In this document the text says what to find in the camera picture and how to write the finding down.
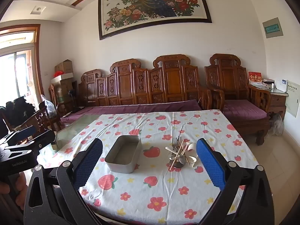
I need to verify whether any person's left hand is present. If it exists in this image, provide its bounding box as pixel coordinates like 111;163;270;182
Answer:
0;171;27;208

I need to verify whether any grey plastic bag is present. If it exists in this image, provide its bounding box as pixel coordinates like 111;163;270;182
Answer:
268;114;284;136

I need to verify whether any purple armchair cushion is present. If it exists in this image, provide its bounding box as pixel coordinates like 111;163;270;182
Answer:
223;100;268;122

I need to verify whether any metal spoon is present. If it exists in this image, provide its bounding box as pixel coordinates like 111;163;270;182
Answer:
169;155;185;168

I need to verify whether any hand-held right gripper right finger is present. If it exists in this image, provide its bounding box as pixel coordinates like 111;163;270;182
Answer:
196;138;275;225

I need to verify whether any white plastic spoon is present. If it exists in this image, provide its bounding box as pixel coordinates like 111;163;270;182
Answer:
165;146;185;160

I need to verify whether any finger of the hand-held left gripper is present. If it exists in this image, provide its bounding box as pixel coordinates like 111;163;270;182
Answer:
5;130;56;156
0;125;37;146

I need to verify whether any long purple sofa cushion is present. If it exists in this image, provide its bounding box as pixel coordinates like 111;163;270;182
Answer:
60;99;202;126

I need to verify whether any white flat box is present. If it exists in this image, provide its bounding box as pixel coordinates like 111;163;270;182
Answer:
51;73;74;85

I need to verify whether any wooden side table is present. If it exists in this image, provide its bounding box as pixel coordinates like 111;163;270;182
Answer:
254;84;287;122

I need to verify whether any rectangular metal tray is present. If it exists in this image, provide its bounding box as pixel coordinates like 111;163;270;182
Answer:
104;135;142;174

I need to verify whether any large cardboard box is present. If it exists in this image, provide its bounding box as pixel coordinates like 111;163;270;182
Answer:
56;78;76;102

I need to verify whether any brown cardboard box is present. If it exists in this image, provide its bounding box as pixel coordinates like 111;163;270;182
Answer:
55;59;73;74

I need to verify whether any wooden framed glass door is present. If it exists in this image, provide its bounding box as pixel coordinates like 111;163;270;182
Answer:
0;24;45;113

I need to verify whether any floral strawberry tablecloth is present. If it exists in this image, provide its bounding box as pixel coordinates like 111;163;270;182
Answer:
37;110;255;225

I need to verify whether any white wall panel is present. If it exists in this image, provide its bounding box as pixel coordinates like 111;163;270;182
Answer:
286;82;300;118

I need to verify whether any black desk lamp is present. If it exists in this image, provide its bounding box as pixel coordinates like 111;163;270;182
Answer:
68;89;80;113

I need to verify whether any carved wooden sofa bench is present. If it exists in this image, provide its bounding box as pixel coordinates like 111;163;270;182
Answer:
60;54;222;132

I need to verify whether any red desk card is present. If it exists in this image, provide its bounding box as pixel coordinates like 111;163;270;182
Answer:
248;71;262;85

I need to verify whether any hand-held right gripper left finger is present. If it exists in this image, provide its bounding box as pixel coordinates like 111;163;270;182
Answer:
23;138;104;225

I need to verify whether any wooden chair with dark clothes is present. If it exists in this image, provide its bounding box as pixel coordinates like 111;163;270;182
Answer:
0;96;59;136

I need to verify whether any carved wooden armchair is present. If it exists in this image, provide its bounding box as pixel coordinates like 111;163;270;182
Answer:
204;53;272;146

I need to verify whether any clear plastic bag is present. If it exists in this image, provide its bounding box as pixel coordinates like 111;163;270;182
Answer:
41;95;57;119

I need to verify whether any wooden chopstick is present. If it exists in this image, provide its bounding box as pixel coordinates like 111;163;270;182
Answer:
176;141;191;166
170;140;185;169

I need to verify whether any grey green wall box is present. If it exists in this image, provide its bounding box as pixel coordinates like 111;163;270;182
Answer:
262;17;284;38

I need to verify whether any framed peacock painting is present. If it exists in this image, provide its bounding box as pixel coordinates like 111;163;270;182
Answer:
98;0;212;40

